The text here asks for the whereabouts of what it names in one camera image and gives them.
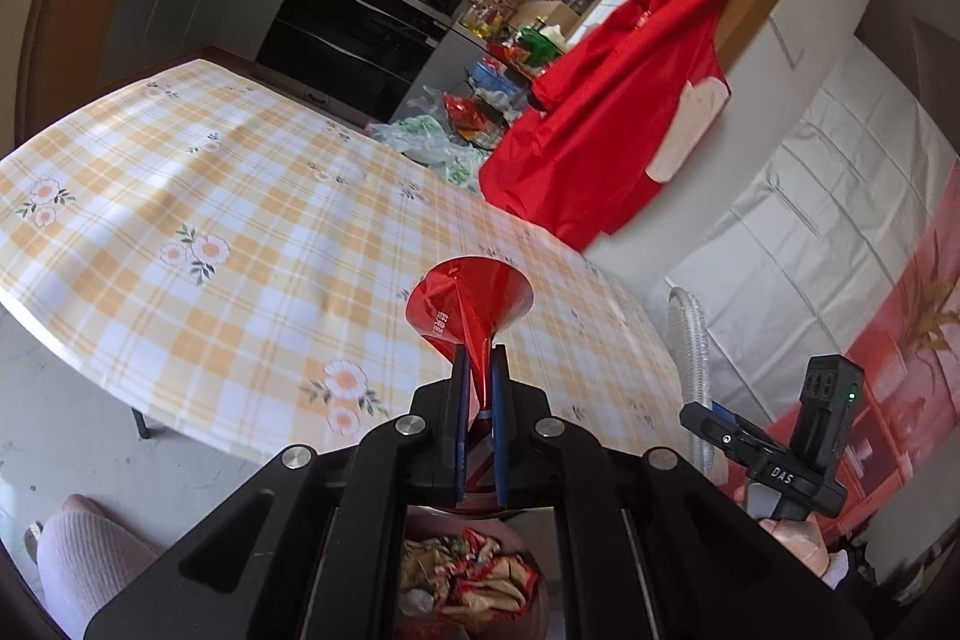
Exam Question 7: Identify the black built-in stove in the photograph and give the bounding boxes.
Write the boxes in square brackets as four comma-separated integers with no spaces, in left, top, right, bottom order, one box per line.
[255,0,451,124]

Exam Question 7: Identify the person's right hand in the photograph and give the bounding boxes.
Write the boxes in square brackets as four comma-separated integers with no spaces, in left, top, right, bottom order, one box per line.
[757,516,832,572]

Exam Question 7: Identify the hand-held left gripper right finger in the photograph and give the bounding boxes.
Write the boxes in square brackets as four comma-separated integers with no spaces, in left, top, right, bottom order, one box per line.
[491,344,875,640]

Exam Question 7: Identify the checked floral tablecloth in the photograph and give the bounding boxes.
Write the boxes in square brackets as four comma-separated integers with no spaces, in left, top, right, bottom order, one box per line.
[0,56,702,472]

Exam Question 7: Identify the red plastic bag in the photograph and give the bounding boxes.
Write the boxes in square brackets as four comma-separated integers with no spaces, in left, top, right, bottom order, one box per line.
[442,92,488,135]

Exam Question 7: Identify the cooking oil bottles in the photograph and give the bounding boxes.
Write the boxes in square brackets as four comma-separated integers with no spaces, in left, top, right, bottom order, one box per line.
[461,0,526,37]

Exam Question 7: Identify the brown round trash bin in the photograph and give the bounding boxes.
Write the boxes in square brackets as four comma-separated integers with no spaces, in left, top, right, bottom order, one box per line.
[394,506,560,640]

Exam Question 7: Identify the white electric fan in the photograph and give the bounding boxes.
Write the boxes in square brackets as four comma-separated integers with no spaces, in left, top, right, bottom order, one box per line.
[666,286,732,483]

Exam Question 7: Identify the white green plastic bag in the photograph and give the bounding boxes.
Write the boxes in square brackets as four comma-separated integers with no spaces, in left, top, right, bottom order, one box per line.
[367,85,488,191]

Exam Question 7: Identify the dark red wrapper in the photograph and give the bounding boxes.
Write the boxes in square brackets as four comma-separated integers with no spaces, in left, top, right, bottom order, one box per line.
[405,257,535,510]

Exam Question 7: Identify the gold foil wrapper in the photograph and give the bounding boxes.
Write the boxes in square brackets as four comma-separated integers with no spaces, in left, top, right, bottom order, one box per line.
[401,533,526,612]

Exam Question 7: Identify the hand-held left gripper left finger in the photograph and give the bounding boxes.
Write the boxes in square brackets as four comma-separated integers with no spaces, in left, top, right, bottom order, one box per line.
[84,346,473,640]

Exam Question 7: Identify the red apron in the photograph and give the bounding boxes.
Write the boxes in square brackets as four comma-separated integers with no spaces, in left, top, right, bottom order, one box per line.
[478,0,751,253]

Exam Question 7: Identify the blue plastic basket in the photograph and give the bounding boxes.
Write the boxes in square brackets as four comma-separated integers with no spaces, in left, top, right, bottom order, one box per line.
[469,56,526,94]

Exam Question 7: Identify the white plastic wall sheet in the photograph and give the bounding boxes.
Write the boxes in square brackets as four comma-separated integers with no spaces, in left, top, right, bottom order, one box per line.
[660,77,960,416]

